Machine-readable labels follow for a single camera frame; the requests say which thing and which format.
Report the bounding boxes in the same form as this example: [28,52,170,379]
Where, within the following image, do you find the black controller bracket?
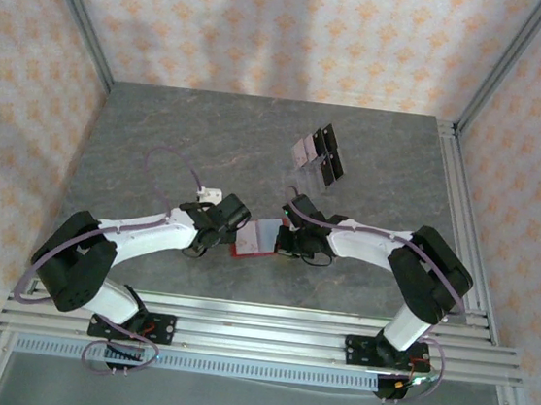
[373,370,432,405]

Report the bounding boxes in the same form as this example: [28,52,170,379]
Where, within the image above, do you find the red leather card holder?
[228,211,295,267]

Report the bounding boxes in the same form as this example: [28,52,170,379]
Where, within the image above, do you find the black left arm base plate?
[87,305,178,348]

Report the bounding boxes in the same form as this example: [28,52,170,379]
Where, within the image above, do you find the clear acrylic card stand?
[285,118,353,201]

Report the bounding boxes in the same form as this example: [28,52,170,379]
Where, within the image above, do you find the aluminium side rail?
[414,118,523,347]

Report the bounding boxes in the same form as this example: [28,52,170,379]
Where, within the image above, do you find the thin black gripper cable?
[299,244,338,269]
[181,241,213,261]

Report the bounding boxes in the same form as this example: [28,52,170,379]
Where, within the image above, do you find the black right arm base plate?
[343,332,431,376]

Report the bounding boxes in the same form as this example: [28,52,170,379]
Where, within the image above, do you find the aluminium frame post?
[24,0,124,93]
[453,0,541,143]

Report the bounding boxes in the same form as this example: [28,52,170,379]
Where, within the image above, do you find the slotted grey cable duct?
[13,333,382,394]

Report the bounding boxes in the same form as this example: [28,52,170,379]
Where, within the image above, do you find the aluminium mounting rail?
[0,273,528,388]

